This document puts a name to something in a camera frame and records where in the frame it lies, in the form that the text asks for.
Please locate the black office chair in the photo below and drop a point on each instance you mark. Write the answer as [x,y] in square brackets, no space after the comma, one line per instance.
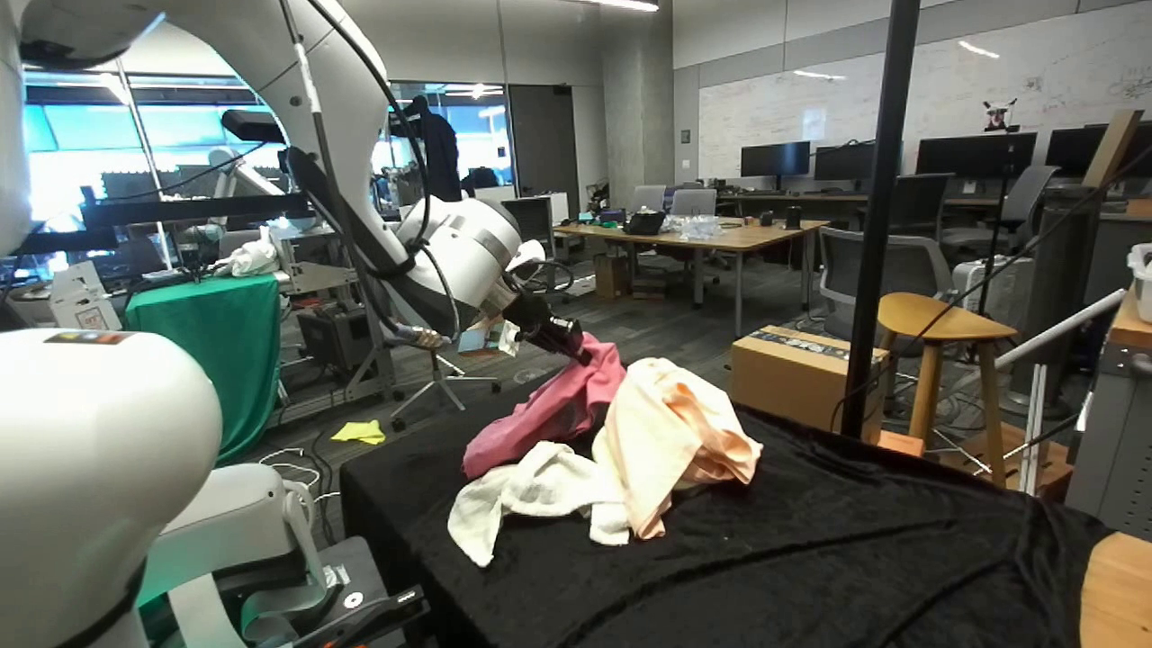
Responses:
[918,202]

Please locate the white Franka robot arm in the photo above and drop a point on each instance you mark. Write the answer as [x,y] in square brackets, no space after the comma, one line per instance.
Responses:
[93,482]

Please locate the pink cloth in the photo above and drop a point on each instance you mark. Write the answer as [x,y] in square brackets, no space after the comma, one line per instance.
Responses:
[541,415]

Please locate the long wooden desk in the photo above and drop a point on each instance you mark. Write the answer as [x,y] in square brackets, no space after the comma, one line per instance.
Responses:
[707,236]

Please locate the grey office chair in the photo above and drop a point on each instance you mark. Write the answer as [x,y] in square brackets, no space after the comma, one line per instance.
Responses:
[877,256]

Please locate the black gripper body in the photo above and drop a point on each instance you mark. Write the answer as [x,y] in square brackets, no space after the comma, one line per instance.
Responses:
[541,321]

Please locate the wall whiteboard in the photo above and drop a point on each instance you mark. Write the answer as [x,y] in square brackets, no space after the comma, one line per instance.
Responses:
[841,95]

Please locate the slanted wooden plank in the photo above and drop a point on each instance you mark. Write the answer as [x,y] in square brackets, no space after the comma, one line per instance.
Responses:
[1111,151]

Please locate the green cloth covered table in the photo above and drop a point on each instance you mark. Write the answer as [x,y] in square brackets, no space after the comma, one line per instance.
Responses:
[218,347]

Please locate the wooden board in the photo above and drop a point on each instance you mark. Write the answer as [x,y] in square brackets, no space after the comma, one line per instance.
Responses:
[1122,596]

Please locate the wide black computer monitor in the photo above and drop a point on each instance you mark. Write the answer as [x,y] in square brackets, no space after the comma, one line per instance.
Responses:
[973,153]

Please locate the white marker card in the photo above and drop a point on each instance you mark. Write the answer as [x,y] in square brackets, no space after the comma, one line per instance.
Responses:
[83,299]

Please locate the white terry towel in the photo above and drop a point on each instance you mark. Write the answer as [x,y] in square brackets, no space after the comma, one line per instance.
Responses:
[528,488]

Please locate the peach cream cloth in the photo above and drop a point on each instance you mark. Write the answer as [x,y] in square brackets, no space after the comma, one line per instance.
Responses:
[667,439]

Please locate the black vertical pole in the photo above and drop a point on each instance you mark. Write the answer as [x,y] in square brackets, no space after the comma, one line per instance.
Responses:
[883,182]

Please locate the long cardboard box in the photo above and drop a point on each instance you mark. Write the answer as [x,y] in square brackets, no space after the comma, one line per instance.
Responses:
[786,371]

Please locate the white pipe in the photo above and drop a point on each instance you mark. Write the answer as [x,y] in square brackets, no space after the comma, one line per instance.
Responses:
[1055,327]

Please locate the grey workbench with wooden top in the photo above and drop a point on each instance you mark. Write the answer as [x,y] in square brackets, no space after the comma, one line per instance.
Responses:
[1116,421]

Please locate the person in dark clothes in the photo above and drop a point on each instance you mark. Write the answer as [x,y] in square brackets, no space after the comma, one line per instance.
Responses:
[437,151]

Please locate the dark grey door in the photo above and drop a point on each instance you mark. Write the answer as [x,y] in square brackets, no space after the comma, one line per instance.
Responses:
[541,139]

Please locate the wooden stool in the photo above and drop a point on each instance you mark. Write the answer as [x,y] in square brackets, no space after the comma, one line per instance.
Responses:
[939,317]

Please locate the yellow rag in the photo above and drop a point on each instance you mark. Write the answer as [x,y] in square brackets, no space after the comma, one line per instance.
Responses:
[356,433]

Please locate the black velvet tablecloth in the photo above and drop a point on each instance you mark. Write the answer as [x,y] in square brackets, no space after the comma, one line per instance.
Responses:
[780,562]

